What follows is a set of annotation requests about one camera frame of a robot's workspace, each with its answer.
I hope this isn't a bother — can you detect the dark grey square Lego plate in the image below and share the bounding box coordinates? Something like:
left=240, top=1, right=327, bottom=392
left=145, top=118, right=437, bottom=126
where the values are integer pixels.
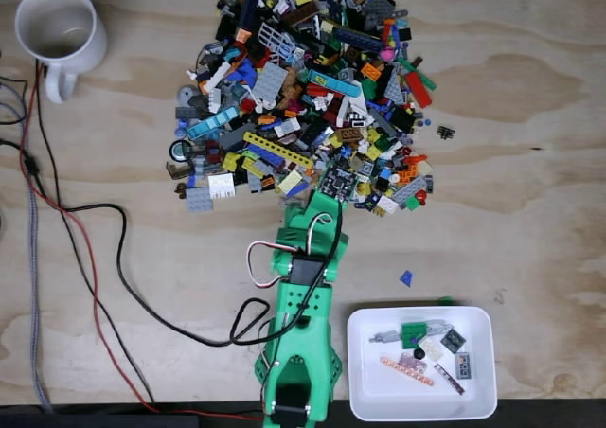
left=363, top=0, right=397, bottom=22

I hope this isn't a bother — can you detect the white Lego lattice fence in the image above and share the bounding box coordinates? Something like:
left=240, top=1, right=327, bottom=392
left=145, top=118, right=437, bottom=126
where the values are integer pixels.
left=258, top=21, right=295, bottom=64

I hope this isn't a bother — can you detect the grey studded Lego plate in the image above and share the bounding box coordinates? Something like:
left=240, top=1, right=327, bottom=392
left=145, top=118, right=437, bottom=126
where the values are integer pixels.
left=185, top=187, right=214, bottom=214

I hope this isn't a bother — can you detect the pale yellow Lego plate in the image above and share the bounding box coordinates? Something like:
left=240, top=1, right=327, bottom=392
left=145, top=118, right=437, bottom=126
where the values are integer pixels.
left=276, top=169, right=305, bottom=195

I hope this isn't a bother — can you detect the azure long Lego plate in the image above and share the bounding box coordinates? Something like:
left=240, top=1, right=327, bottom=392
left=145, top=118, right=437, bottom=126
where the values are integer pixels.
left=306, top=69, right=364, bottom=98

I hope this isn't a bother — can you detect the grey printed Lego tile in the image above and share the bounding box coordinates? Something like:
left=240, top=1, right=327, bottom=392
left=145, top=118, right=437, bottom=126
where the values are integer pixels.
left=454, top=352, right=475, bottom=381

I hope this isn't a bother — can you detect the yellow Lego technic beam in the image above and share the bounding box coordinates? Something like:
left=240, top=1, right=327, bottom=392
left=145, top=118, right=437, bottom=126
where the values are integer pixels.
left=242, top=131, right=314, bottom=169

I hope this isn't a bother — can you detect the white Lego tile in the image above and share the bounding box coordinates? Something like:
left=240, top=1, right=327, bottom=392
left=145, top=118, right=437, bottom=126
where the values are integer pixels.
left=419, top=337, right=445, bottom=362

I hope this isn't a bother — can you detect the dark long printed Lego tile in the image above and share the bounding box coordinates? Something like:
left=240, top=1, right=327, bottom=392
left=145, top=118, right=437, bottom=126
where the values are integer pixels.
left=433, top=362, right=467, bottom=396

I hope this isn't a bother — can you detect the brown Lego bracket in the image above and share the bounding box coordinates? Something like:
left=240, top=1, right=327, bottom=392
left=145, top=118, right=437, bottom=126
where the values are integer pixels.
left=165, top=160, right=193, bottom=181

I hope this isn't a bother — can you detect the white ceramic mug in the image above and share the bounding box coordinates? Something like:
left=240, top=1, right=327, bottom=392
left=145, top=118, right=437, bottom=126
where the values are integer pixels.
left=13, top=0, right=108, bottom=105

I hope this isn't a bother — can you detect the light blue Lego car piece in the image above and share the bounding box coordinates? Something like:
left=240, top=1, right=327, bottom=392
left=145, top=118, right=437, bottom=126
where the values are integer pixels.
left=186, top=106, right=240, bottom=141

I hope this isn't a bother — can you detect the red Lego plate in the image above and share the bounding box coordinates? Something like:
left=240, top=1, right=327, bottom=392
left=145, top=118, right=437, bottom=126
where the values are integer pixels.
left=403, top=70, right=435, bottom=110

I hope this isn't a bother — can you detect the lavender Lego plate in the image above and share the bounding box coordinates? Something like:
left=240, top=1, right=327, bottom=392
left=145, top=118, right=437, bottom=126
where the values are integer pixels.
left=397, top=351, right=429, bottom=371

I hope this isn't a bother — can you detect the large grey Lego plate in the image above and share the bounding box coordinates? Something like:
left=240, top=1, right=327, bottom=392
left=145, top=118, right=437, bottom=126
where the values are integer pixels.
left=251, top=61, right=290, bottom=103

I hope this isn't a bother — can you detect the grey braided cable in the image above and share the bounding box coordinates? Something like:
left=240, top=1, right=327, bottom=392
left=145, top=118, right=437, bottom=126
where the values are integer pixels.
left=0, top=75, right=53, bottom=413

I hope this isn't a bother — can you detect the white Lego slope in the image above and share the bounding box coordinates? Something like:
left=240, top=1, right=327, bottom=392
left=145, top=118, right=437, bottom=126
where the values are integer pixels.
left=336, top=80, right=369, bottom=129

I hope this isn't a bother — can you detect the black looping power cable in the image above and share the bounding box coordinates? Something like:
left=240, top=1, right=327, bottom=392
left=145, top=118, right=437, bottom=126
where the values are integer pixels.
left=0, top=138, right=285, bottom=348

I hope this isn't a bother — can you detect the white plastic bin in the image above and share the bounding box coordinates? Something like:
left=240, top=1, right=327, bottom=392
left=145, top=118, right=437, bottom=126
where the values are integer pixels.
left=346, top=305, right=498, bottom=422

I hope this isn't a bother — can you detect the white small Lego plate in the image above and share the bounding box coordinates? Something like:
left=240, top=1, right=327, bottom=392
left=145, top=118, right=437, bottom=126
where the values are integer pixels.
left=376, top=194, right=401, bottom=215

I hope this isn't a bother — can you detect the thin black wire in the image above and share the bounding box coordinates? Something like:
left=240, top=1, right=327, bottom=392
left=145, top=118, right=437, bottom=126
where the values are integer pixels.
left=35, top=61, right=156, bottom=404

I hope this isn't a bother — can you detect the pink Lego technic beam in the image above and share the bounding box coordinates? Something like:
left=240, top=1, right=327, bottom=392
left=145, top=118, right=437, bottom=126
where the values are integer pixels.
left=379, top=355, right=436, bottom=388

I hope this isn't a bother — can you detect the camera circuit board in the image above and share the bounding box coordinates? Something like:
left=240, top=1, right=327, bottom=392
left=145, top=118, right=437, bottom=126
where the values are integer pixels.
left=317, top=162, right=360, bottom=205

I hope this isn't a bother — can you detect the grey Lego wedge plate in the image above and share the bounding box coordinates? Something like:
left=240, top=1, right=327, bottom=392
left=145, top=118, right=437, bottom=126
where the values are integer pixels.
left=383, top=73, right=406, bottom=106

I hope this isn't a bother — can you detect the black Lego tyre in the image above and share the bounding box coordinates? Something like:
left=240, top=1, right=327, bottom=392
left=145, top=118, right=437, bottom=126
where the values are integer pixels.
left=169, top=138, right=191, bottom=162

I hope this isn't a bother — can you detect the dark blue long Lego plate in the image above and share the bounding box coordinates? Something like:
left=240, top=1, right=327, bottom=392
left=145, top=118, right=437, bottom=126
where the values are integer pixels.
left=331, top=25, right=383, bottom=54

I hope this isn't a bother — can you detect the red wire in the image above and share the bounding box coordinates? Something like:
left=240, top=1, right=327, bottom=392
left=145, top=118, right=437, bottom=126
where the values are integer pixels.
left=18, top=61, right=264, bottom=422

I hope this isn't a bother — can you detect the grey Lego dish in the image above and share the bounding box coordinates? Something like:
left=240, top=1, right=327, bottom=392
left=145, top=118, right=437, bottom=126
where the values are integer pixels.
left=176, top=84, right=204, bottom=108

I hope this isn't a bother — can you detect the dark blue Lego brick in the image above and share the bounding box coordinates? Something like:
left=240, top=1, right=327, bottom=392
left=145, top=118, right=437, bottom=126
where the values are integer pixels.
left=238, top=0, right=261, bottom=34

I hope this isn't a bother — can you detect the white red black servo cable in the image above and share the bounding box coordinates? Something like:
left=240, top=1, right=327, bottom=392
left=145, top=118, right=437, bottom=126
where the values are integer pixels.
left=245, top=212, right=335, bottom=290

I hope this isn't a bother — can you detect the grey narrow Lego plate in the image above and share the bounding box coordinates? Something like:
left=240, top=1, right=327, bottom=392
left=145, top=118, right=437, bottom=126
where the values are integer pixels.
left=391, top=175, right=429, bottom=209

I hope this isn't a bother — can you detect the white Lego brick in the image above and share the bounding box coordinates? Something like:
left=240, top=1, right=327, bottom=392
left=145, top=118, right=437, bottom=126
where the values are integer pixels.
left=207, top=172, right=237, bottom=202

